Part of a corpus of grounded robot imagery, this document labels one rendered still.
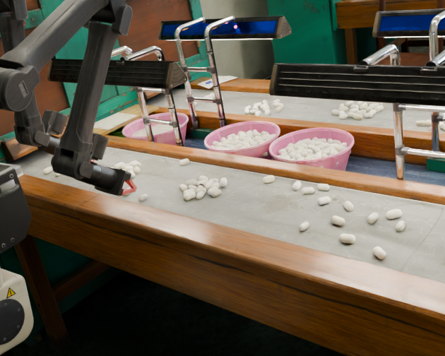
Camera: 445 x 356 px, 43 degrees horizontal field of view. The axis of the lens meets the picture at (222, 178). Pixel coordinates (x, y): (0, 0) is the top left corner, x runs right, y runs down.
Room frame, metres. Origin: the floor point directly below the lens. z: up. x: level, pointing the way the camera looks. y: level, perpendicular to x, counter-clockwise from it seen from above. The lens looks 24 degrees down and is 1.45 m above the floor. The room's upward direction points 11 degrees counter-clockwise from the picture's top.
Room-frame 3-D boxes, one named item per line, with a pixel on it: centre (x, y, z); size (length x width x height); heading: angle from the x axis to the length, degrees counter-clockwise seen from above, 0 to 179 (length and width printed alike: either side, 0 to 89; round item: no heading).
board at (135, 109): (2.32, 0.38, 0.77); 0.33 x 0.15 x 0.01; 136
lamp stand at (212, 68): (2.19, -0.04, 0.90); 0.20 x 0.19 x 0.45; 46
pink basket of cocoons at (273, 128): (1.86, -0.09, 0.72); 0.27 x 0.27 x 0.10
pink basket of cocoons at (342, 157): (1.67, -0.29, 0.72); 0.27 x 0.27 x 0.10
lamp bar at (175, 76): (1.85, 0.29, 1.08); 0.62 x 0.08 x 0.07; 46
